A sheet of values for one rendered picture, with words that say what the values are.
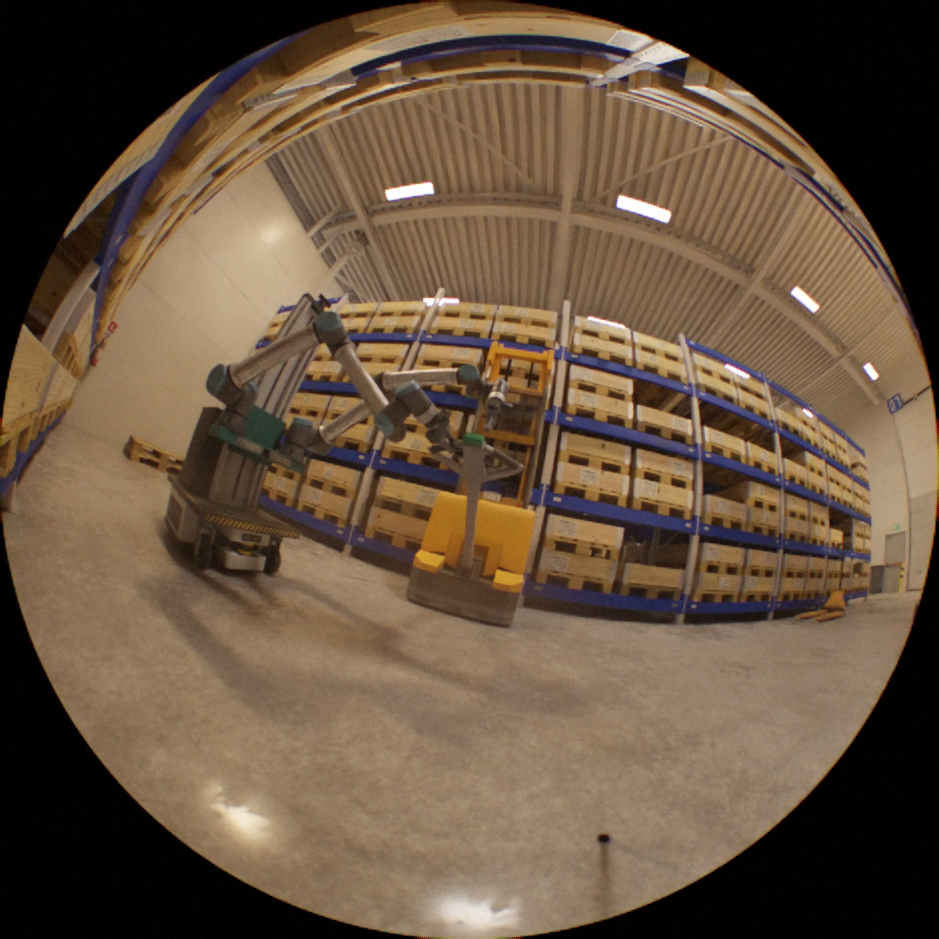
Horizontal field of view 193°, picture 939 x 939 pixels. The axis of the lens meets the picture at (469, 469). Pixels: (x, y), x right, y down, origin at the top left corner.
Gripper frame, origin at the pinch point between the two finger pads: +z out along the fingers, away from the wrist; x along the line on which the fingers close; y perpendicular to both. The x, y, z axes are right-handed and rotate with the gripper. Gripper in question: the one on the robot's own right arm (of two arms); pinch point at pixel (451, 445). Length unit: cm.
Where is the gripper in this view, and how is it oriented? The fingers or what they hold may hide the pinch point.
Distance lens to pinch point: 120.5
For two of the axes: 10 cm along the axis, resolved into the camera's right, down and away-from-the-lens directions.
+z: 4.9, 6.2, 6.1
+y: -8.3, 1.2, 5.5
